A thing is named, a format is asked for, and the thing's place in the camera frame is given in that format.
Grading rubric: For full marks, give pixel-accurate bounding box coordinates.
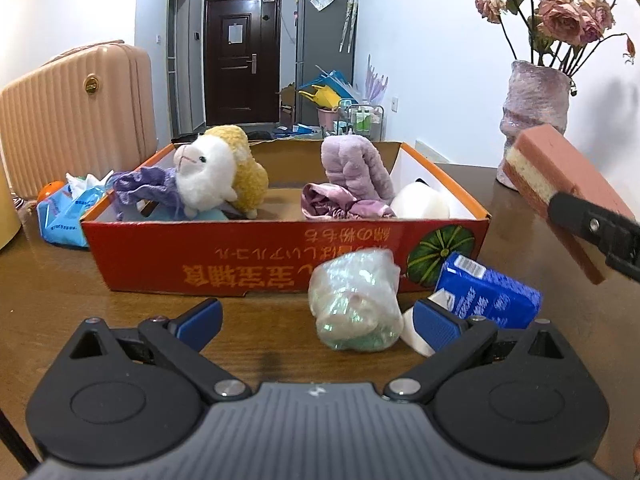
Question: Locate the blue plush toy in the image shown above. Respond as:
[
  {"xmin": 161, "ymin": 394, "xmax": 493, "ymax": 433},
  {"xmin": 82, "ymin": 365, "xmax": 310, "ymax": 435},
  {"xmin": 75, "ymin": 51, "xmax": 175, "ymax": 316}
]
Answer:
[{"xmin": 145, "ymin": 205, "xmax": 230, "ymax": 221}]

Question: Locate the purple feather decoration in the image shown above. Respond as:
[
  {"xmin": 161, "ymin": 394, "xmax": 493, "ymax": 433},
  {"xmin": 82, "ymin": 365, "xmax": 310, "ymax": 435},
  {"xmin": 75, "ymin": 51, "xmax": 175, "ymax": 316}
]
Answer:
[{"xmin": 364, "ymin": 54, "xmax": 389, "ymax": 106}]

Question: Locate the blue and white packet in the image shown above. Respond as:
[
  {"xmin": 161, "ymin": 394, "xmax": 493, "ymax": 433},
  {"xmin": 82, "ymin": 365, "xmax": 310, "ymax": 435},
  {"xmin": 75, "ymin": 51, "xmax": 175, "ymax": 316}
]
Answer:
[{"xmin": 400, "ymin": 251, "xmax": 544, "ymax": 358}]

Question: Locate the yellow thermos jug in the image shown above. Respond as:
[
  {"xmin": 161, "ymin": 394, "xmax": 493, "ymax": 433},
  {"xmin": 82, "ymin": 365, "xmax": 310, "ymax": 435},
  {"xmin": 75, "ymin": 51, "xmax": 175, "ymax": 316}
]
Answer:
[{"xmin": 0, "ymin": 160, "xmax": 24, "ymax": 252}]

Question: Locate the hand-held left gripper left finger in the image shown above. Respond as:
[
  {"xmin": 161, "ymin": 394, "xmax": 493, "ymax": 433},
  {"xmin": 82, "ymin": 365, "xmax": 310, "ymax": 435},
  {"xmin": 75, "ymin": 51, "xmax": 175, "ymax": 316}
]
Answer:
[{"xmin": 70, "ymin": 297, "xmax": 253, "ymax": 403}]

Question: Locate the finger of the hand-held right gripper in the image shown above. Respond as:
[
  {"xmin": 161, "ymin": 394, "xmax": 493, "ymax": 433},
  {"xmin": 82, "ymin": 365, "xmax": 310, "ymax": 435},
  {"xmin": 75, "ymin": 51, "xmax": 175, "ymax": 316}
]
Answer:
[{"xmin": 547, "ymin": 191, "xmax": 640, "ymax": 283}]

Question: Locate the metal utility cart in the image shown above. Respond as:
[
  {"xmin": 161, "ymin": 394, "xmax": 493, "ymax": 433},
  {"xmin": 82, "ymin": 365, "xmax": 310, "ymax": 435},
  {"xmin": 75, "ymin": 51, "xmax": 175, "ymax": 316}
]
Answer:
[{"xmin": 337, "ymin": 98, "xmax": 385, "ymax": 142}]

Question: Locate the blue and yellow clutter pile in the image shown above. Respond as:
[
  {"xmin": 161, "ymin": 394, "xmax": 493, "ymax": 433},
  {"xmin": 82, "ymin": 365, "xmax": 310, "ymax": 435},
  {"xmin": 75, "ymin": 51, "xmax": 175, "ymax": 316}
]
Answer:
[{"xmin": 298, "ymin": 65, "xmax": 361, "ymax": 109}]

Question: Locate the pink textured vase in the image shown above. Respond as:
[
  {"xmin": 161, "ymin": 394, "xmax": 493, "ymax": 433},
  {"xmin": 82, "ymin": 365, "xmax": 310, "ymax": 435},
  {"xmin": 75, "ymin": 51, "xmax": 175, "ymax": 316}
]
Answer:
[{"xmin": 496, "ymin": 60, "xmax": 574, "ymax": 191}]

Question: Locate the interior glass door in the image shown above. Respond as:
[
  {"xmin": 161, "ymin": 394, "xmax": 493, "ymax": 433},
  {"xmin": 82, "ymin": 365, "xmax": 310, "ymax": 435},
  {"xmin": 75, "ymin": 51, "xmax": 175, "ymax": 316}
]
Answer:
[{"xmin": 166, "ymin": 0, "xmax": 192, "ymax": 136}]

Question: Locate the white hanging umbrella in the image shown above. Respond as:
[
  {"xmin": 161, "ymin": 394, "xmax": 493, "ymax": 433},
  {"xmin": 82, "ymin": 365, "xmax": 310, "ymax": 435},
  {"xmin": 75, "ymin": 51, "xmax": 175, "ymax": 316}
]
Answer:
[{"xmin": 339, "ymin": 0, "xmax": 359, "ymax": 54}]

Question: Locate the pink satin cloth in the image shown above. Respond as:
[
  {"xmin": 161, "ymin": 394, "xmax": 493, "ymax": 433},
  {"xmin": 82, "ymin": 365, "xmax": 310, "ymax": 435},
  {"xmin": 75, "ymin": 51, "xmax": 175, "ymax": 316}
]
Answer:
[{"xmin": 301, "ymin": 182, "xmax": 399, "ymax": 221}]

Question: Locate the dried rose bouquet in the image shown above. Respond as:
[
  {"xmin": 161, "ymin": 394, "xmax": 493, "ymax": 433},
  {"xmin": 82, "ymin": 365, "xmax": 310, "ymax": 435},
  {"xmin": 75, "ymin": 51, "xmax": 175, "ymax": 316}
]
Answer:
[{"xmin": 474, "ymin": 0, "xmax": 640, "ymax": 97}]

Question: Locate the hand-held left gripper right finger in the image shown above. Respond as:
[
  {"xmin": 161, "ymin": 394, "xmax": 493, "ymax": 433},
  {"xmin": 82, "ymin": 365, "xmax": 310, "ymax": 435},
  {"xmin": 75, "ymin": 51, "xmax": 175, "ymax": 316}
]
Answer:
[{"xmin": 382, "ymin": 299, "xmax": 568, "ymax": 403}]

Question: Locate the grey refrigerator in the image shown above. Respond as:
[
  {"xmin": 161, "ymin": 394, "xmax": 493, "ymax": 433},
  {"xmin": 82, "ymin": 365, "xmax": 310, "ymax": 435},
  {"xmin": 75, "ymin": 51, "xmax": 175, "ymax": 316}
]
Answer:
[{"xmin": 295, "ymin": 0, "xmax": 359, "ymax": 129}]

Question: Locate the orange fruit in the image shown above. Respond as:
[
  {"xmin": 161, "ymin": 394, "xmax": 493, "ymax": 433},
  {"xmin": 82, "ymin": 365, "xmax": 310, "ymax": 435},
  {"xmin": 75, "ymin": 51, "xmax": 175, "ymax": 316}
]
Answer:
[{"xmin": 39, "ymin": 180, "xmax": 69, "ymax": 204}]

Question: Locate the white foam cylinder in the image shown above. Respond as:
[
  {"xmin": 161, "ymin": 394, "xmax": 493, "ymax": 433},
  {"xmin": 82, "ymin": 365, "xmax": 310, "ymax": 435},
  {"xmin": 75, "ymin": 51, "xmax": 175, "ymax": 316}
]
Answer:
[{"xmin": 389, "ymin": 181, "xmax": 451, "ymax": 220}]

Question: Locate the dark brown door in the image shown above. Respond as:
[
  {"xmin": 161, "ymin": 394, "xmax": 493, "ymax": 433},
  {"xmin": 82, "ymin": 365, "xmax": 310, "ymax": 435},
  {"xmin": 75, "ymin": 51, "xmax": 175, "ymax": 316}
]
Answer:
[{"xmin": 202, "ymin": 0, "xmax": 283, "ymax": 129}]

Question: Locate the blue tissue pack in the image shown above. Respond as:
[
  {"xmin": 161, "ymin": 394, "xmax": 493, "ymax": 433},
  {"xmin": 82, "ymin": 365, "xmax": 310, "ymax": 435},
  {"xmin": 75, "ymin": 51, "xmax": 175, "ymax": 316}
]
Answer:
[{"xmin": 36, "ymin": 172, "xmax": 116, "ymax": 250}]

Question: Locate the purple drawstring pouch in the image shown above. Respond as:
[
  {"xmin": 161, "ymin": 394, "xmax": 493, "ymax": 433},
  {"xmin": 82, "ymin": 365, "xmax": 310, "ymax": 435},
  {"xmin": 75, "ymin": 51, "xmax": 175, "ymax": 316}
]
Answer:
[{"xmin": 107, "ymin": 166, "xmax": 199, "ymax": 221}]

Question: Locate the white and yellow sheep plush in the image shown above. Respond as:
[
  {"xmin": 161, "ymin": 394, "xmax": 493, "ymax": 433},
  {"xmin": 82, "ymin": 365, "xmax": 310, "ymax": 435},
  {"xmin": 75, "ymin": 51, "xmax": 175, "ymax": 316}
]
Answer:
[{"xmin": 173, "ymin": 125, "xmax": 270, "ymax": 220}]

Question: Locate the red cardboard box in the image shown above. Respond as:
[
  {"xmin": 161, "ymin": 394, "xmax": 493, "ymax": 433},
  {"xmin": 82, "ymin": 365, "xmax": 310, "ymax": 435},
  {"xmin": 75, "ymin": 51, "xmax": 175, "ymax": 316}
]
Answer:
[{"xmin": 80, "ymin": 140, "xmax": 492, "ymax": 297}]

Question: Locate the clear plastic bag bundle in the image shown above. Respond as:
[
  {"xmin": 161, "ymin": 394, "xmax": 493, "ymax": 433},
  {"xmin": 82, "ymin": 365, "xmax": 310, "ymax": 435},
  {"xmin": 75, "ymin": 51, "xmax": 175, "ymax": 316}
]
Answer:
[{"xmin": 307, "ymin": 248, "xmax": 405, "ymax": 351}]

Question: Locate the pink sponge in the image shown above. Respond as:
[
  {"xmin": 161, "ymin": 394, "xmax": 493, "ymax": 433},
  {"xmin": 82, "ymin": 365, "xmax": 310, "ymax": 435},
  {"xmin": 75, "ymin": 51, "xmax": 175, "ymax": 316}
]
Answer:
[{"xmin": 502, "ymin": 125, "xmax": 637, "ymax": 286}]

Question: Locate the pink ribbed suitcase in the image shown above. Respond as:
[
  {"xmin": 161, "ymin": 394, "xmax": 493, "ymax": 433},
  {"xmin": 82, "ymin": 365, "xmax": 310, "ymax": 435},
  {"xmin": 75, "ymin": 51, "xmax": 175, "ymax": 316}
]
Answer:
[{"xmin": 0, "ymin": 40, "xmax": 159, "ymax": 202}]

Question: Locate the lavender towel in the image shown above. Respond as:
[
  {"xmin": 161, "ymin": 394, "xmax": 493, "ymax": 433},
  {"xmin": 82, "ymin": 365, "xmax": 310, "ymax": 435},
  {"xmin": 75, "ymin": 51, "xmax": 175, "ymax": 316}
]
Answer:
[{"xmin": 320, "ymin": 133, "xmax": 396, "ymax": 205}]

